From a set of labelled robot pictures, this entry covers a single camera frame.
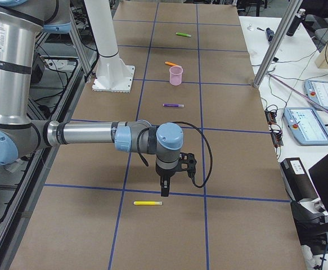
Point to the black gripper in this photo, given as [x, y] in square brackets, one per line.
[166, 171]

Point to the yellow marker pen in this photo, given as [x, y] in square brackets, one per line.
[147, 203]

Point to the purple marker pen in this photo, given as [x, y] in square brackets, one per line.
[173, 105]

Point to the orange marker pen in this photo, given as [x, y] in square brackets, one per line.
[170, 63]

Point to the green marker pen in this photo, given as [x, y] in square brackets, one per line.
[183, 34]

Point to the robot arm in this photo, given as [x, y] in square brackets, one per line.
[20, 22]

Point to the small circuit board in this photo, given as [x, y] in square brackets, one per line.
[271, 116]

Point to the black box with label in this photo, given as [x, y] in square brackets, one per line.
[297, 181]

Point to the near teach pendant tablet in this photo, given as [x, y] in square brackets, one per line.
[306, 126]

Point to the teach pendant tablet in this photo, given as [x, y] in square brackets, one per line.
[306, 126]
[317, 91]

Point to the far teach pendant tablet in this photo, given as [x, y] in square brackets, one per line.
[317, 91]

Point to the black bottle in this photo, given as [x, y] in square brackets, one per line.
[298, 18]

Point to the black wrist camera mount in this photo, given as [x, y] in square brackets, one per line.
[187, 163]

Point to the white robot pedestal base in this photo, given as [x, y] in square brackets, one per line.
[112, 74]

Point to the aluminium frame post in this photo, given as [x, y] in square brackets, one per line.
[277, 39]

